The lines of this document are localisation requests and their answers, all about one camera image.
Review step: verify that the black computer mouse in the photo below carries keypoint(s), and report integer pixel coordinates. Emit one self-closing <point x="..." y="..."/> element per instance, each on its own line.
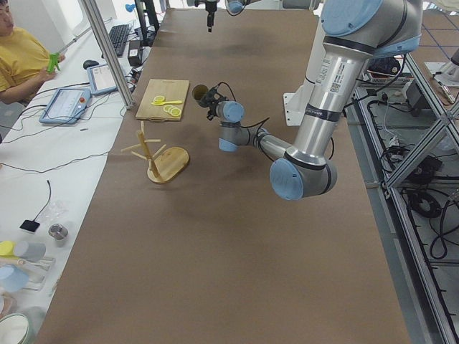
<point x="89" y="63"/>

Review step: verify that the yellow plastic knife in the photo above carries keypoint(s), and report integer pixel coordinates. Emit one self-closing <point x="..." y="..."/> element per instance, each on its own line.
<point x="171" y="102"/>

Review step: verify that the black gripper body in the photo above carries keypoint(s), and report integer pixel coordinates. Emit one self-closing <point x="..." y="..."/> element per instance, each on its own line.
<point x="212" y="106"/>

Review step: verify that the yellow cup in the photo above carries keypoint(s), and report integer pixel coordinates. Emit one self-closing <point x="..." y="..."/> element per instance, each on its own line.
<point x="7" y="248"/>

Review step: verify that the person in yellow shirt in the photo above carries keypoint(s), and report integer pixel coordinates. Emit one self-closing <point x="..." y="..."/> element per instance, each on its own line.
<point x="24" y="61"/>

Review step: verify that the wooden cutting board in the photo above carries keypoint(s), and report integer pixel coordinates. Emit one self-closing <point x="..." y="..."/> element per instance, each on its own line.
<point x="171" y="90"/>

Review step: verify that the small black square device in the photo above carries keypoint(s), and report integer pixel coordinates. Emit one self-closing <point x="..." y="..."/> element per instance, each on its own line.
<point x="30" y="226"/>

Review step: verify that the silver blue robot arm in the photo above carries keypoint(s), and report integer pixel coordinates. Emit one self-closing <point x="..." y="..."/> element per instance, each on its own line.
<point x="354" y="32"/>

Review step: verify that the grey cup lying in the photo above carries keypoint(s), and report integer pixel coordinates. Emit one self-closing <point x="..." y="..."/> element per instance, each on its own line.
<point x="32" y="251"/>

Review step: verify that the dark blue mug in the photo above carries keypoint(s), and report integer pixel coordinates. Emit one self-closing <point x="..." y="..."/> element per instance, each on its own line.
<point x="199" y="93"/>

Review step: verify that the white green bowl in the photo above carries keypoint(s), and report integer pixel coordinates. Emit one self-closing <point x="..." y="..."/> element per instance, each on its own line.
<point x="16" y="328"/>

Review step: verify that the metal frame post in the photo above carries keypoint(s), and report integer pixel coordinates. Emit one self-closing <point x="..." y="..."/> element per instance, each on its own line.
<point x="98" y="26"/>

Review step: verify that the black power adapter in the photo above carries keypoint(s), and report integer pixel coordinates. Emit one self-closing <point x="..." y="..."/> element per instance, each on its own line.
<point x="135" y="53"/>

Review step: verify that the light blue cup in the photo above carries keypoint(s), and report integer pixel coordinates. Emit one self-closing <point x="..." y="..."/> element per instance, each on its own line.
<point x="13" y="278"/>

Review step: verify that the black keyboard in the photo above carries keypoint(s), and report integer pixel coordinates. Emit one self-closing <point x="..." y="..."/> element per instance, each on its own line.
<point x="119" y="35"/>

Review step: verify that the green handled grabber tool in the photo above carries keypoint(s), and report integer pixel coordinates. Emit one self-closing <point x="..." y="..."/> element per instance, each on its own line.
<point x="54" y="58"/>

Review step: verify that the blue teach pendant tablet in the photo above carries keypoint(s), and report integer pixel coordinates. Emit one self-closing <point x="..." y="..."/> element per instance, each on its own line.
<point x="66" y="107"/>

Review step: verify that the wooden cup storage rack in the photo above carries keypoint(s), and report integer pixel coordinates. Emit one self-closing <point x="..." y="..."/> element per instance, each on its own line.
<point x="165" y="163"/>

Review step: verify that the steel cup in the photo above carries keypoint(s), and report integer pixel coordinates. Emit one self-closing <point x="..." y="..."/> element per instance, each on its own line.
<point x="59" y="233"/>

